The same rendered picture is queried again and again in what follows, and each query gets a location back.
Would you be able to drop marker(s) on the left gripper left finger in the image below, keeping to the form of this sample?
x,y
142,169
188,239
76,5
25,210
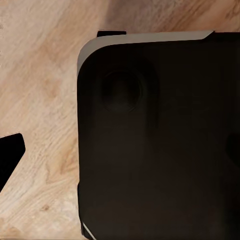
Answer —
x,y
12,149

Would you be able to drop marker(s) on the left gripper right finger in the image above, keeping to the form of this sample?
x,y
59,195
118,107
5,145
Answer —
x,y
232,148

